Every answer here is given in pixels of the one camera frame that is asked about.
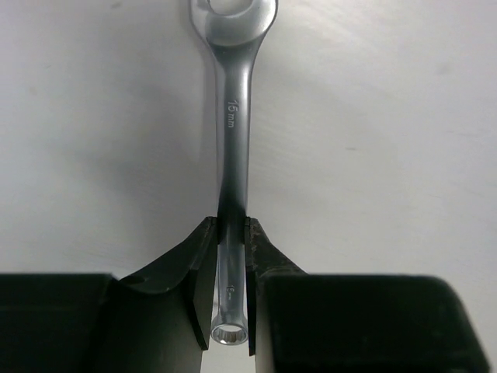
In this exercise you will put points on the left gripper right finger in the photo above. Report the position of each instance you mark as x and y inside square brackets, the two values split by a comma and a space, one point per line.
[301, 322]

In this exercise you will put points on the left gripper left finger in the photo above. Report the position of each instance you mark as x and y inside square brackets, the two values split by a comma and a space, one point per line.
[156, 319]

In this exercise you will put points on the small silver wrench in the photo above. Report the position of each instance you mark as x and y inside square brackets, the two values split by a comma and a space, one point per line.
[233, 41]

